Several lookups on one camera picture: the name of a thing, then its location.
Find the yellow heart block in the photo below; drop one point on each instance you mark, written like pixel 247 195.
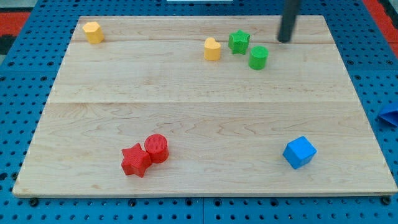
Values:
pixel 212 49

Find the blue cube block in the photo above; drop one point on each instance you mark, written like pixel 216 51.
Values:
pixel 299 152

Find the red cylinder block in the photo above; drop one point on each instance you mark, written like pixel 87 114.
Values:
pixel 157 147

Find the wooden board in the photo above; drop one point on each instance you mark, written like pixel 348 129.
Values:
pixel 226 125

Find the red star block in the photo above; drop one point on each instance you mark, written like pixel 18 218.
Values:
pixel 135 161

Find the green star block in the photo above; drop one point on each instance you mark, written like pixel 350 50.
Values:
pixel 238 42

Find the green cylinder block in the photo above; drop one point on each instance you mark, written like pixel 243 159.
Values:
pixel 258 57

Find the yellow hexagon block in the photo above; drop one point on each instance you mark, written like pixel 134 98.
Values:
pixel 93 32

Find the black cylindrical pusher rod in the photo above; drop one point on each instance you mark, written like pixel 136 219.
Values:
pixel 287 22

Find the blue block off board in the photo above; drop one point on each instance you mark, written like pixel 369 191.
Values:
pixel 389 113

